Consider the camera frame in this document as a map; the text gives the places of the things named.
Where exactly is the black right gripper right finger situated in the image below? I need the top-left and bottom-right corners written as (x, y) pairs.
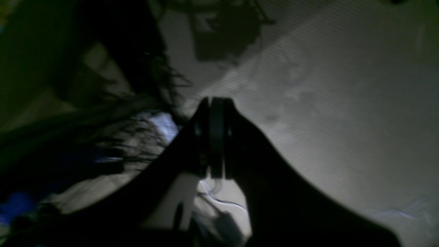
top-left (210, 97), bottom-right (401, 247)

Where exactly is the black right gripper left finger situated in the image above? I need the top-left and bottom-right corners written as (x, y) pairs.
top-left (21, 98), bottom-right (210, 247)

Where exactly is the white floor cable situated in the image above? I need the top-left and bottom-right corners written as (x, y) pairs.
top-left (199, 180), bottom-right (249, 215)

